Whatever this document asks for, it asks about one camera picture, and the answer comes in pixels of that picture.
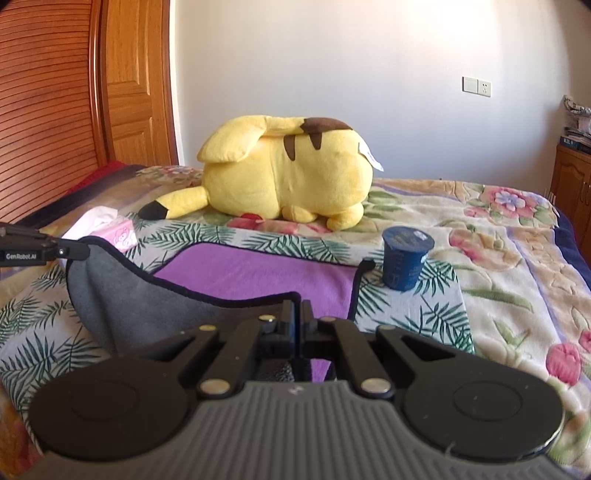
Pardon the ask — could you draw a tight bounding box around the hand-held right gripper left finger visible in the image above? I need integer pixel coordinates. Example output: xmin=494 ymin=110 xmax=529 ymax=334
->
xmin=131 ymin=300 xmax=297 ymax=400

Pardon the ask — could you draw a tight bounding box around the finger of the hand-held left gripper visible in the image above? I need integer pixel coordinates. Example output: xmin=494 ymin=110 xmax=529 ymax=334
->
xmin=45 ymin=239 xmax=92 ymax=262

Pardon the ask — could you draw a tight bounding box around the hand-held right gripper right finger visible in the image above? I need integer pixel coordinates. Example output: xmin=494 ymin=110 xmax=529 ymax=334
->
xmin=300 ymin=300 xmax=463 ymax=400

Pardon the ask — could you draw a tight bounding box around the purple and grey towel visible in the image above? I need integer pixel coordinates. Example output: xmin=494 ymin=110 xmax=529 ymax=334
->
xmin=66 ymin=235 xmax=377 ymax=384

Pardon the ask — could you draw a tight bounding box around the pink tissue pack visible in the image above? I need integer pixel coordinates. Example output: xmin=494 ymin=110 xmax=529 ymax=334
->
xmin=61 ymin=206 xmax=137 ymax=254

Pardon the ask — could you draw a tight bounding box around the red cloth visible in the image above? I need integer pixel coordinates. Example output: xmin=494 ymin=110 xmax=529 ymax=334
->
xmin=64 ymin=160 xmax=131 ymax=197

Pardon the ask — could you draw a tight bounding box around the palm leaf printed sheet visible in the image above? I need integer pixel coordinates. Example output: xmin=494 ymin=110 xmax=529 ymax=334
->
xmin=0 ymin=220 xmax=477 ymax=398

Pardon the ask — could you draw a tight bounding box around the dark blue cup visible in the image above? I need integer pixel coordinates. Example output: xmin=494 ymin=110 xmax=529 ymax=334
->
xmin=381 ymin=226 xmax=435 ymax=292

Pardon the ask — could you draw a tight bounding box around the louvred wooden panel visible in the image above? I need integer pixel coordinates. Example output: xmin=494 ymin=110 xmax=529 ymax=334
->
xmin=0 ymin=0 xmax=109 ymax=228

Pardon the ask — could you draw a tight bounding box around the yellow plush toy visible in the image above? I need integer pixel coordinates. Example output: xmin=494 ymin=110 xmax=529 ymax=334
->
xmin=139 ymin=115 xmax=385 ymax=230

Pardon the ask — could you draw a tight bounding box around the wooden door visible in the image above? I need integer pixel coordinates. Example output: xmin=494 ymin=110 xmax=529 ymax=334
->
xmin=98 ymin=0 xmax=182 ymax=168

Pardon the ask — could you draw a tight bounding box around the floral blanket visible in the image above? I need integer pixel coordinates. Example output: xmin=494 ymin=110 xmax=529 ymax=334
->
xmin=0 ymin=164 xmax=591 ymax=464

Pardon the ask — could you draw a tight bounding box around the wooden cabinet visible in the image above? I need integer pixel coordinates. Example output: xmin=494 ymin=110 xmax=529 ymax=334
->
xmin=549 ymin=143 xmax=591 ymax=234

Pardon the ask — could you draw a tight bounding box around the pile of books and papers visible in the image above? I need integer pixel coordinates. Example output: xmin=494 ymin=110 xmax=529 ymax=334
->
xmin=559 ymin=94 xmax=591 ymax=154

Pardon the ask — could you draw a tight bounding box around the white wall socket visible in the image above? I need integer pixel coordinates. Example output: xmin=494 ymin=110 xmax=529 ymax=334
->
xmin=462 ymin=76 xmax=493 ymax=98

